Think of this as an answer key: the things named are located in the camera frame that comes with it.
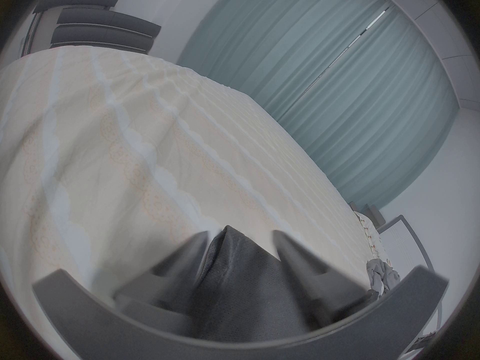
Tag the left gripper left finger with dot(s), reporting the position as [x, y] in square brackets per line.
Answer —
[168, 287]

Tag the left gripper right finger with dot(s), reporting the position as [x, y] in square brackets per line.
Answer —
[322, 291]

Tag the black trousers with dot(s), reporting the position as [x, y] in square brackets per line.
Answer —
[243, 294]

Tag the pile of clothes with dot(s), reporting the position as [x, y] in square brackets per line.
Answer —
[382, 276]

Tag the bed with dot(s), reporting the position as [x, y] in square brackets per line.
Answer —
[150, 144]

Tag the grey bedside table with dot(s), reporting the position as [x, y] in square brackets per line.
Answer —
[375, 216]

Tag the blue-green curtain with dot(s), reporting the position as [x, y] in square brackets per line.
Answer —
[375, 118]
[281, 32]

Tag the black chest of drawers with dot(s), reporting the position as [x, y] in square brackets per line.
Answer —
[97, 28]

